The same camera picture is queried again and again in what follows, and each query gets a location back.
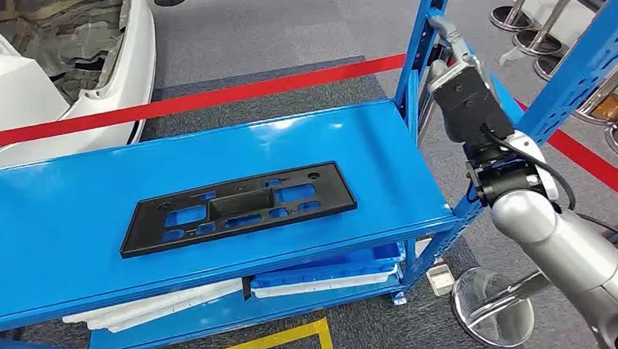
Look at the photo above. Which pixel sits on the white plastic scrap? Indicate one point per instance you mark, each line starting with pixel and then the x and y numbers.
pixel 510 56

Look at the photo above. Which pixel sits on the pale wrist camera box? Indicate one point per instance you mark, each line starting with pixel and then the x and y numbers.
pixel 467 104

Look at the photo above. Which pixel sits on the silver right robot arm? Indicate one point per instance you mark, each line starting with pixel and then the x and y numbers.
pixel 567 245

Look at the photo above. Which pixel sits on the white car body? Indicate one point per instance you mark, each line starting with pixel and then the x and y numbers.
pixel 13 92

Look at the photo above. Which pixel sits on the blue metal shelf rack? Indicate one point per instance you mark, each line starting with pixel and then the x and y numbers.
pixel 82 230

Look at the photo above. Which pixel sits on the black plastic panel part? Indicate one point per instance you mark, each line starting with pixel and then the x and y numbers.
pixel 336 198

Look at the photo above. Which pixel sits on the yellow floor tape square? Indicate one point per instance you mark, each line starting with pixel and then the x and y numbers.
pixel 327 344

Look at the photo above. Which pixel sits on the small grey floor box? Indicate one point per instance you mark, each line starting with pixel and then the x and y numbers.
pixel 441 282

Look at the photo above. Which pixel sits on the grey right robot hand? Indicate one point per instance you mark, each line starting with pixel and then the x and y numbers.
pixel 451 37

